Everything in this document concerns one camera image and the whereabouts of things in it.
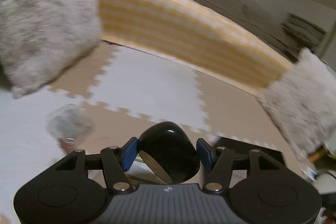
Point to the left white fluffy pillow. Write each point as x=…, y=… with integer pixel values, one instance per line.
x=41, y=38

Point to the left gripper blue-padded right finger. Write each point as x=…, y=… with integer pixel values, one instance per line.
x=217, y=164

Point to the white power strip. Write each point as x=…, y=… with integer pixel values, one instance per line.
x=309, y=171

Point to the yellow gingham mattress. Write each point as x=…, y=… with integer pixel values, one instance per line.
x=195, y=36

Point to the white fluffy pillow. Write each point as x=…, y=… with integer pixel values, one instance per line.
x=41, y=38
x=301, y=104

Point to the beige duvet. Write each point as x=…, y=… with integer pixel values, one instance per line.
x=254, y=19

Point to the right white fluffy pillow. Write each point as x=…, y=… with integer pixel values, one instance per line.
x=301, y=104

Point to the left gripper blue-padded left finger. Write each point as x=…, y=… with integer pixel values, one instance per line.
x=116, y=161

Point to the clear plastic container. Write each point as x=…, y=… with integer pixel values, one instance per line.
x=70, y=123

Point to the folded blankets stack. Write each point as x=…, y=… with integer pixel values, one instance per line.
x=306, y=32

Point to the black cardboard box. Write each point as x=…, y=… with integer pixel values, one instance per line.
x=241, y=147

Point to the black glossy oval case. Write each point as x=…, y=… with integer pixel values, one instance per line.
x=168, y=152

